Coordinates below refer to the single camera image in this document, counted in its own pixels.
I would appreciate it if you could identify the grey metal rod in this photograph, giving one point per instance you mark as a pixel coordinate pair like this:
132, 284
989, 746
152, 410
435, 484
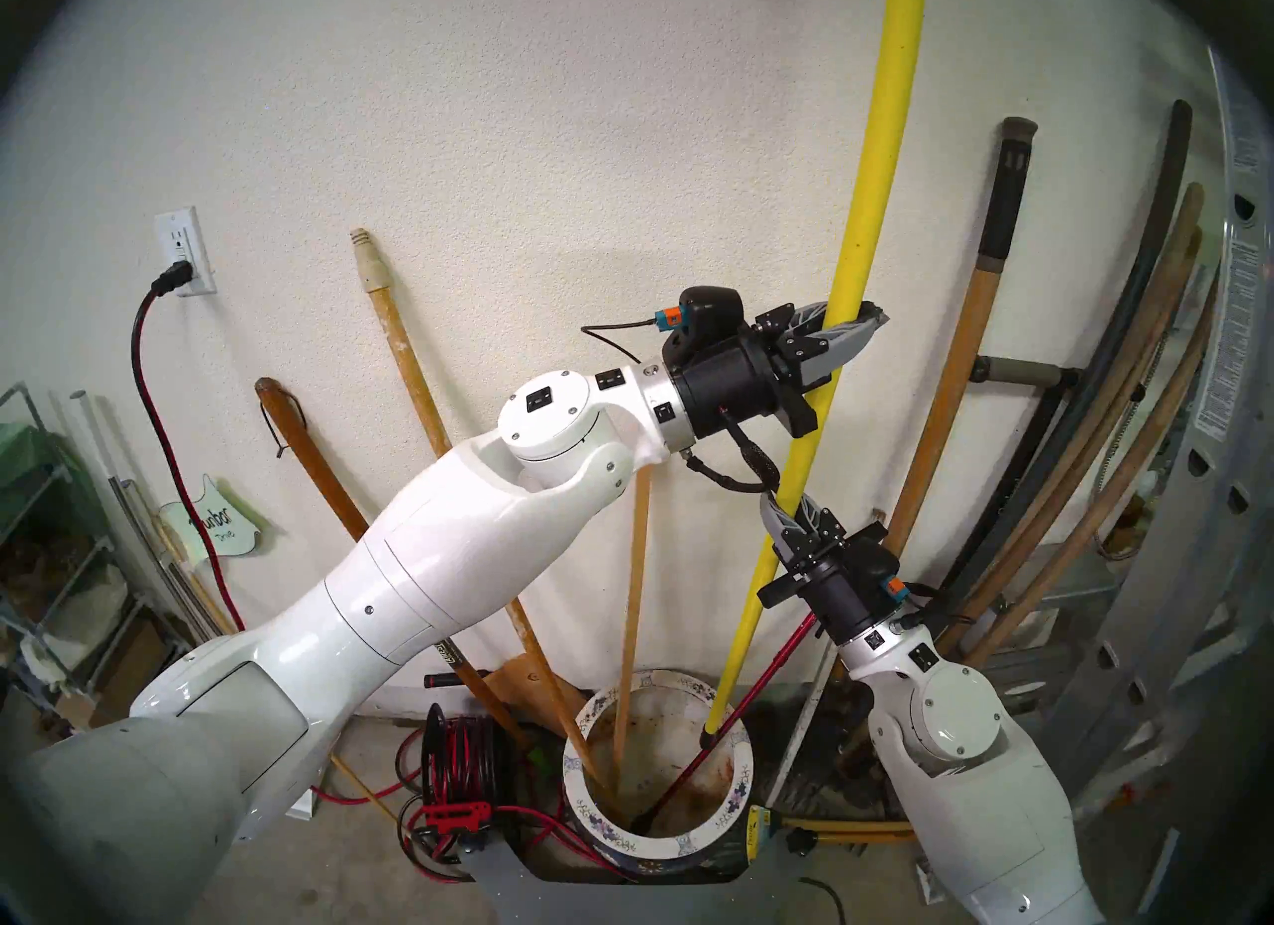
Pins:
187, 595

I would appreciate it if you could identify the brown wooden board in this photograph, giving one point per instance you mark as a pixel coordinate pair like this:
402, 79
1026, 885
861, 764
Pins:
523, 684

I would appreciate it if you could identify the mint green name sign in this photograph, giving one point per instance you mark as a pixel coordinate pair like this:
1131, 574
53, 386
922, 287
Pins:
214, 525

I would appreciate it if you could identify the red walking cane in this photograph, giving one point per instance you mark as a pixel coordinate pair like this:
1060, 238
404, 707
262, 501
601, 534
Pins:
754, 689

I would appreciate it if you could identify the white floral ceramic pot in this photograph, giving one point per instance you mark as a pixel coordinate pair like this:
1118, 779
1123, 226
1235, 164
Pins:
647, 848

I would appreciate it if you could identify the aluminium ladder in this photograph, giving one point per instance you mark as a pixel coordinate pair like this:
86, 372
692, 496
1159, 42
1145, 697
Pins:
1224, 415

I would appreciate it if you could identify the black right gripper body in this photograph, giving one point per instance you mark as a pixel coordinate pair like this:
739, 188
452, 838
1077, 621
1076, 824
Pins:
841, 595

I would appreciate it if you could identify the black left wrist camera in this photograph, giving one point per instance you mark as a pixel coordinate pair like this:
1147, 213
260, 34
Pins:
712, 311

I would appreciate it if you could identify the brown bottle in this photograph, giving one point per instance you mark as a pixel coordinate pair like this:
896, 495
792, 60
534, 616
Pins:
1130, 540

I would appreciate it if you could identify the grey flat wooden stake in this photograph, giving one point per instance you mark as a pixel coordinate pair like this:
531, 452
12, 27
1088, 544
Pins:
806, 724

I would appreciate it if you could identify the black tool olive grip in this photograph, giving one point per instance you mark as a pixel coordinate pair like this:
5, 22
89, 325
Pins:
1025, 372

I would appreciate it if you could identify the grey metal step stool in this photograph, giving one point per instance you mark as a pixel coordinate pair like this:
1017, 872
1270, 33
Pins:
1075, 585

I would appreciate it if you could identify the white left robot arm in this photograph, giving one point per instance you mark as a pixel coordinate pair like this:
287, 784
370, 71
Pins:
428, 565

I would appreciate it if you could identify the thin flat wooden stick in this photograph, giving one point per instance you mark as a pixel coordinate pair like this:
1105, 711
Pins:
632, 585

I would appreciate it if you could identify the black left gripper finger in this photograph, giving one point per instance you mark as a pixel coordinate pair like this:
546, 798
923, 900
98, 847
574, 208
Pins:
811, 318
821, 354

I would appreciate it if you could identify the long bare wooden pole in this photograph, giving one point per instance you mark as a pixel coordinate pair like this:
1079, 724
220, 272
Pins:
1184, 271
1135, 465

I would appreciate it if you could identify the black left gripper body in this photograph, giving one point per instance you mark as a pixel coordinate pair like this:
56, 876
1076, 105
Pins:
727, 391

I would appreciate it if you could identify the paint-spattered wooden pole threaded tip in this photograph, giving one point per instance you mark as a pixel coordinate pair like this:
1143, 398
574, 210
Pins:
402, 336

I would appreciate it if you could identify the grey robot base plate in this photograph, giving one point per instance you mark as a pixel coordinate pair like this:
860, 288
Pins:
647, 903

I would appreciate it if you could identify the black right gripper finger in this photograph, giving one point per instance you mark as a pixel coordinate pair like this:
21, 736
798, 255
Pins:
818, 525
778, 533

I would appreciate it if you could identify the white wall outlet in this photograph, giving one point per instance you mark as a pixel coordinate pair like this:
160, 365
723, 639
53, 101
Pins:
179, 231

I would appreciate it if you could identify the yellow broom black bristles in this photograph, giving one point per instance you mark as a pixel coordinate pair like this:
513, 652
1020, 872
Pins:
886, 137

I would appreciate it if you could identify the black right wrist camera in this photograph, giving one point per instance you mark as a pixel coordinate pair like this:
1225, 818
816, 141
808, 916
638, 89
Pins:
881, 570

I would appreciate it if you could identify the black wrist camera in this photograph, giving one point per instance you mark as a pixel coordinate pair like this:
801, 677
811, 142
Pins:
881, 570
712, 311

